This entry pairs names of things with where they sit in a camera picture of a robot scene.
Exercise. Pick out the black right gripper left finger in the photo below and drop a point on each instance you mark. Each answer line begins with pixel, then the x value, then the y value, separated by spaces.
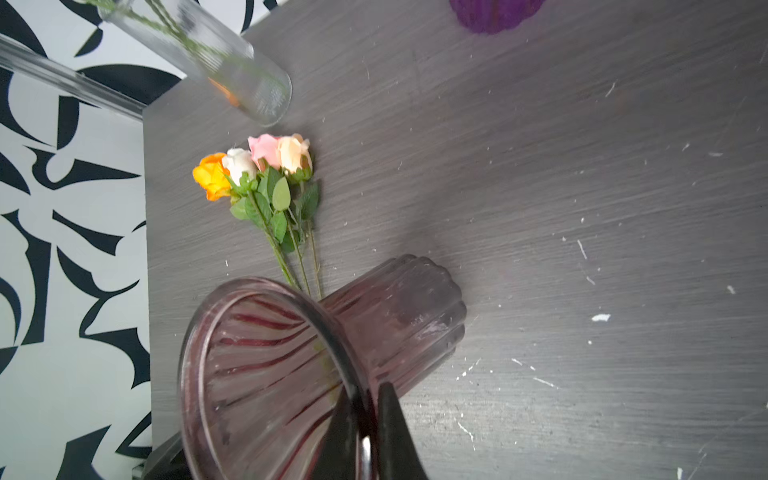
pixel 337 456

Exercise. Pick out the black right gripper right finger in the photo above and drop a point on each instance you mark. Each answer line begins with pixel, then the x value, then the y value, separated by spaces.
pixel 397 457

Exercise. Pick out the smoky pink glass vase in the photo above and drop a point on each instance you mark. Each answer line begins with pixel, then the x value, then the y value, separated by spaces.
pixel 263 365

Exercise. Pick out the peach artificial rose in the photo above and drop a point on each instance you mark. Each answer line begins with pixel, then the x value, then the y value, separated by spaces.
pixel 296 163

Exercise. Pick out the clear ribbed glass vase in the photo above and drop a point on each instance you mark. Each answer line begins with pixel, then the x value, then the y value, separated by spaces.
pixel 201 46

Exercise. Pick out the purple blue glass vase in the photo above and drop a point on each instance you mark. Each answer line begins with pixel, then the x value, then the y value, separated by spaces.
pixel 493 16

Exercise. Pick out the cream artificial rose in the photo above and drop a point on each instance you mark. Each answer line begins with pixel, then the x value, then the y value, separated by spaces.
pixel 264 197

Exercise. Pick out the small pink artificial rose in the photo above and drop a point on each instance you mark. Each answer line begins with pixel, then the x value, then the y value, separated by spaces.
pixel 265 147

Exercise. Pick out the orange artificial rose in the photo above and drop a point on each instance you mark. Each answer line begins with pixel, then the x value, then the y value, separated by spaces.
pixel 211 176

